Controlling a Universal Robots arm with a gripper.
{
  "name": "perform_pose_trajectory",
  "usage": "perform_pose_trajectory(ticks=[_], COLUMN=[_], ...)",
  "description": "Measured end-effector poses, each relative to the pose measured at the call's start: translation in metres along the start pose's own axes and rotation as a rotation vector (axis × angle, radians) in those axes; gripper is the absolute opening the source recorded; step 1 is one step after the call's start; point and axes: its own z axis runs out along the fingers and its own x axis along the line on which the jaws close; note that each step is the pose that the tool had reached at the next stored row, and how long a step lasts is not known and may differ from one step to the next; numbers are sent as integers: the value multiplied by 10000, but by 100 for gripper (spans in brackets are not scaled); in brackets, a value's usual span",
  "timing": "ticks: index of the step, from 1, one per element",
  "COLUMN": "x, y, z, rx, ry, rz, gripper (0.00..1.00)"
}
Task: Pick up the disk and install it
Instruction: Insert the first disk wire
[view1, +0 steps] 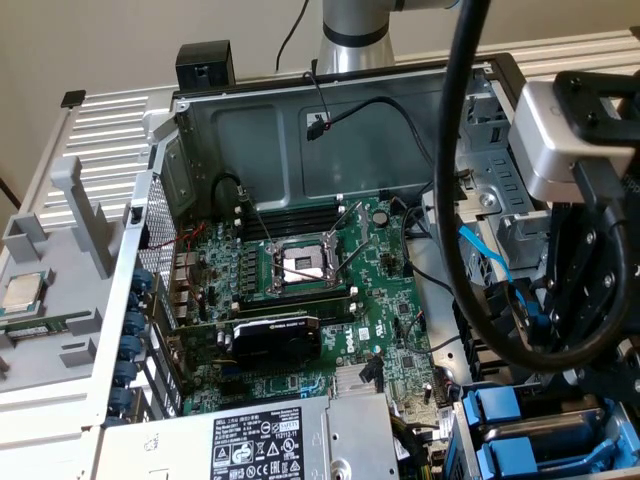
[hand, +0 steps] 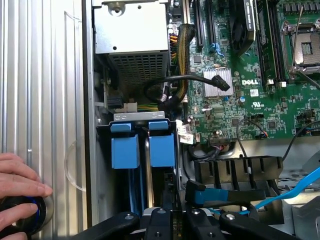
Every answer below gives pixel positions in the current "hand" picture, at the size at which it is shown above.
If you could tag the black RAM slot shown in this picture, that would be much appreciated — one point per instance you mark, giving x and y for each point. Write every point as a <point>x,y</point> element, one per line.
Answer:
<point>276,50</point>

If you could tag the open PC case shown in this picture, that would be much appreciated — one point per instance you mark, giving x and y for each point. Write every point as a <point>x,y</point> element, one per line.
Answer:
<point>265,150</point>

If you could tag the person's right hand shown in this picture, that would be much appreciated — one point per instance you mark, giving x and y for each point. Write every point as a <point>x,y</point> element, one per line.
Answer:
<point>15,212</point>

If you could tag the blue disk carrier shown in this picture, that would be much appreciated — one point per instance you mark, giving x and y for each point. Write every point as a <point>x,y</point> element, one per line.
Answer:
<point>125,152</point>

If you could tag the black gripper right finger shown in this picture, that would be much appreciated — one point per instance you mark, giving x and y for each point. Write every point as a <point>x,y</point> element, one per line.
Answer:
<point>200,225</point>

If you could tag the black graphics card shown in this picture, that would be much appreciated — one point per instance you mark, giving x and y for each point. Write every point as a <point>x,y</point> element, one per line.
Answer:
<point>241,32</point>

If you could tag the green motherboard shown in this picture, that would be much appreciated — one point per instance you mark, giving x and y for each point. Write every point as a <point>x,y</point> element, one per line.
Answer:
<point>275,117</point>

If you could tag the person's left hand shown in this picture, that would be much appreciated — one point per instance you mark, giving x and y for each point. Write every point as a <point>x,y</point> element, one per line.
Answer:
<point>17,180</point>

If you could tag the black plastic fan shroud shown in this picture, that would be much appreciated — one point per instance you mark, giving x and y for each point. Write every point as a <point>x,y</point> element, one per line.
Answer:
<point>237,170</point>

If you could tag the grey metal disk bay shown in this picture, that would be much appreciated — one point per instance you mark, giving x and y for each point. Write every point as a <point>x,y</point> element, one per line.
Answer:
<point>138,116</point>

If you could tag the beige expansion slot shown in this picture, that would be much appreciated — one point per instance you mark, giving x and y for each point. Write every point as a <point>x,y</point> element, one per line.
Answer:
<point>186,12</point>

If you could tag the silver chipset heatsink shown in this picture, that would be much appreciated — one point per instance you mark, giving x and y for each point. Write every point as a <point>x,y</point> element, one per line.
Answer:
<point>210,85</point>

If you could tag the black expansion slot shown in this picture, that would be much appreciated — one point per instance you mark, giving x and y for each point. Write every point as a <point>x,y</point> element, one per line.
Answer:
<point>211,25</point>
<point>198,25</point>

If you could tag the clear round plastic disc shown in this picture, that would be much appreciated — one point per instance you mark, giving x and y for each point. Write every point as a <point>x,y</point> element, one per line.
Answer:
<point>77,165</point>
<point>75,7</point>

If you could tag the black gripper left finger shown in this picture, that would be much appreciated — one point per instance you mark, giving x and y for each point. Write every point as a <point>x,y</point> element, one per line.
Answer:
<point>158,225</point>

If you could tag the silver power supply unit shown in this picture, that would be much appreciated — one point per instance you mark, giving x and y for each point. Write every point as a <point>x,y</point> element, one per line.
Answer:
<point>130,30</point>

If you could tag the CPU socket with levers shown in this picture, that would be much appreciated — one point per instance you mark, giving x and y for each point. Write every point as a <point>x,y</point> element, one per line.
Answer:
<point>306,47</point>

